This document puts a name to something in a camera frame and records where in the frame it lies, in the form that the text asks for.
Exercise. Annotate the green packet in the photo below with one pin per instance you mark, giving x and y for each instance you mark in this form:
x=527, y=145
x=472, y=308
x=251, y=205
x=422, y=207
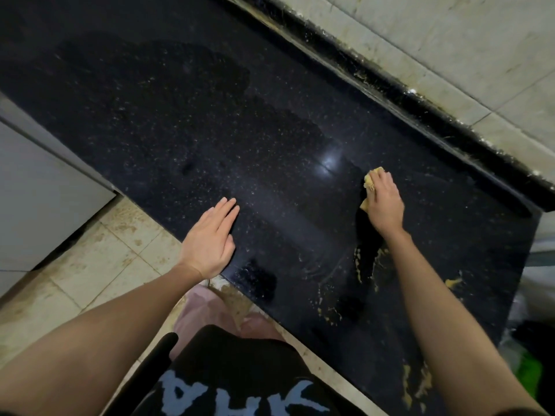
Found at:
x=530, y=372

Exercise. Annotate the person's left forearm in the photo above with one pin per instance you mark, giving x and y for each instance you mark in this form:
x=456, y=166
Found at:
x=93, y=342

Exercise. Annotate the person's left hand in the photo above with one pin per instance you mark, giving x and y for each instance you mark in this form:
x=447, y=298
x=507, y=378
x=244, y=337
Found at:
x=206, y=249

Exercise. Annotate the black printed shirt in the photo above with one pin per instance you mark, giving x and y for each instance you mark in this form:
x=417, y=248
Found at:
x=243, y=368

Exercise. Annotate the yellow cleaning sponge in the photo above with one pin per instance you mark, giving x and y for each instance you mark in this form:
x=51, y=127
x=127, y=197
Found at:
x=368, y=181

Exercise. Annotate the person's right hand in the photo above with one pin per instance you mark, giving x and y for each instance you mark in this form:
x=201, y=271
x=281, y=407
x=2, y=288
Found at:
x=386, y=205

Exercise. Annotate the white cabinet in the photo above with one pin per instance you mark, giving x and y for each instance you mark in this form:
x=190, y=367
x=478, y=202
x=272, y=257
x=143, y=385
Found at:
x=39, y=199

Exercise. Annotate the person's left little finger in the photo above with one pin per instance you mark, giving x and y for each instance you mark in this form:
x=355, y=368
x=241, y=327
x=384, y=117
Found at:
x=201, y=220

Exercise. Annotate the pink trousers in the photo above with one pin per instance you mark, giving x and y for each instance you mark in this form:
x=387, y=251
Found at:
x=208, y=309

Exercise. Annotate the person's left middle finger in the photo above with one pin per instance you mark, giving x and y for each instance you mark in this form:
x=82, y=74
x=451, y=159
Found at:
x=224, y=214

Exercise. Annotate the person's right thumb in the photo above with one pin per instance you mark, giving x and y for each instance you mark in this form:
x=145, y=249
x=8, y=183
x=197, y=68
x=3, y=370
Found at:
x=369, y=194

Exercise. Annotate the person's left thumb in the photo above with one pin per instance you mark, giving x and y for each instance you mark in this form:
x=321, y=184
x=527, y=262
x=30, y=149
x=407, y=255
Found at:
x=228, y=255

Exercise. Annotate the white plastic bag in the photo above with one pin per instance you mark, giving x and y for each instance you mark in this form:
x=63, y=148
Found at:
x=535, y=281

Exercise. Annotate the person's right forearm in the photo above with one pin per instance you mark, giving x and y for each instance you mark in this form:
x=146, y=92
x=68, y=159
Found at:
x=442, y=329

